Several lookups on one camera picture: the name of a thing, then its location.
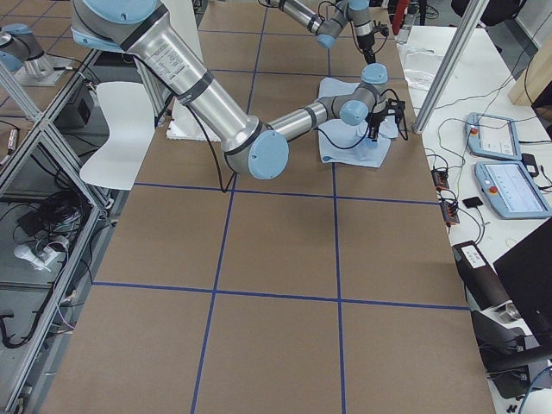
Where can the aluminium frame post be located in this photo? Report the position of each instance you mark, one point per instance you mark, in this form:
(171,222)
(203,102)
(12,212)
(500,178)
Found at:
(463,33)

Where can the lower teach pendant tablet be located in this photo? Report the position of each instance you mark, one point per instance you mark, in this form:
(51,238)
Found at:
(510,190)

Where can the teach pendant tablet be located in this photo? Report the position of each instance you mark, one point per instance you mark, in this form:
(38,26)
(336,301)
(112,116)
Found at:
(510,190)
(493,137)

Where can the upper teach pendant tablet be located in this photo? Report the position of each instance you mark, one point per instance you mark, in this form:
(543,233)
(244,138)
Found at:
(493,137)

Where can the black cylindrical device with label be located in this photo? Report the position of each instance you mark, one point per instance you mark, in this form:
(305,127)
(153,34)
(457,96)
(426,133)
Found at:
(479,276)

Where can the clear plastic bag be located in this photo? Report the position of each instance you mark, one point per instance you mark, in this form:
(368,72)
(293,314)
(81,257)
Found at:
(419,65)

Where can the orange circuit board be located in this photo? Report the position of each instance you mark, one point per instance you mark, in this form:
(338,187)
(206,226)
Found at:
(440,179)

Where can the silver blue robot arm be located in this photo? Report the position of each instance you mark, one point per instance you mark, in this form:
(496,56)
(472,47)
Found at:
(250,146)
(356,13)

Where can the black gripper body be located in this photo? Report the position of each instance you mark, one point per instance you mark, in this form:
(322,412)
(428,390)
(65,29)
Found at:
(377,117)
(366,42)

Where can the black monitor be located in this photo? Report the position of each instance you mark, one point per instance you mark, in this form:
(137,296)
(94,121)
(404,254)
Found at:
(525,273)

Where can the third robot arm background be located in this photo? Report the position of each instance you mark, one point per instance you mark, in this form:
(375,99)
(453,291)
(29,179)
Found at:
(23,55)

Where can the white power strip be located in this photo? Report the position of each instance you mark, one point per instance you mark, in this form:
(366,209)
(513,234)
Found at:
(42,260)

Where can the light blue button shirt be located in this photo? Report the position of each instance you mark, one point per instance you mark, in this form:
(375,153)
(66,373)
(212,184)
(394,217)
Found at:
(341,143)

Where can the small black phone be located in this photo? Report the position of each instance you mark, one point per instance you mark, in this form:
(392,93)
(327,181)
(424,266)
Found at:
(472,203)

